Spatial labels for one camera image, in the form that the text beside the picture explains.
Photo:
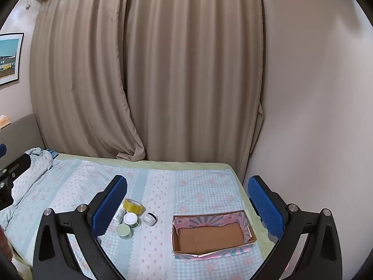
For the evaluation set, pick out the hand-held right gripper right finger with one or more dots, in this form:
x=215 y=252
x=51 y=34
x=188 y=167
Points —
x=265 y=207

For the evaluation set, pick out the cardboard box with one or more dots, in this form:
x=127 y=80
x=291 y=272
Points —
x=204 y=236

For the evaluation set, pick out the beige curtain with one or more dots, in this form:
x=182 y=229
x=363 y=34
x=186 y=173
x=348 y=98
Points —
x=192 y=78
x=81 y=78

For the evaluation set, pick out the grey padded headboard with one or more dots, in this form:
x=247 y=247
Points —
x=20 y=134

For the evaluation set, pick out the light green mattress pad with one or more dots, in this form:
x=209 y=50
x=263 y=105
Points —
x=256 y=218

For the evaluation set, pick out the white plastic bottle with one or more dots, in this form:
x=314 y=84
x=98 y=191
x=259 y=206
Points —
x=119 y=215

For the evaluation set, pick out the pale green jar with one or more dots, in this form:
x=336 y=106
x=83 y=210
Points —
x=123 y=231

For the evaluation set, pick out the orange tissue box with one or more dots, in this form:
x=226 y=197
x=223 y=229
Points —
x=3 y=121

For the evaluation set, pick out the small black and white jar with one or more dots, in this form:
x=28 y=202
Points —
x=150 y=218

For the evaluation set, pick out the reddish brown object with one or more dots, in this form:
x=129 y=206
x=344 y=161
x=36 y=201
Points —
x=5 y=245

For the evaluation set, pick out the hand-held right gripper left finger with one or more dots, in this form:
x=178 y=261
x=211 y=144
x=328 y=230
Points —
x=109 y=204

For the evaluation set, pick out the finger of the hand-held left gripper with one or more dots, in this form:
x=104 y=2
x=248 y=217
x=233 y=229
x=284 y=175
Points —
x=16 y=164
x=2 y=150

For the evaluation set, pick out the crumpled pale blue quilt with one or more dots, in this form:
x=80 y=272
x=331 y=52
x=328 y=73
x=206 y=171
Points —
x=29 y=175

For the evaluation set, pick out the blue checked floral bed sheet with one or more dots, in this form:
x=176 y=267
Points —
x=189 y=186

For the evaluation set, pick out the yellow jar with white lid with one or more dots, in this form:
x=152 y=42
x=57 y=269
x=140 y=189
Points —
x=140 y=209

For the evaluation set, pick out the white-lid jar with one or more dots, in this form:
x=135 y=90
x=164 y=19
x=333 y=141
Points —
x=130 y=218

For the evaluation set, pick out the framed wall picture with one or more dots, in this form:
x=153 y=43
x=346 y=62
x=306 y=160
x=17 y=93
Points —
x=8 y=58

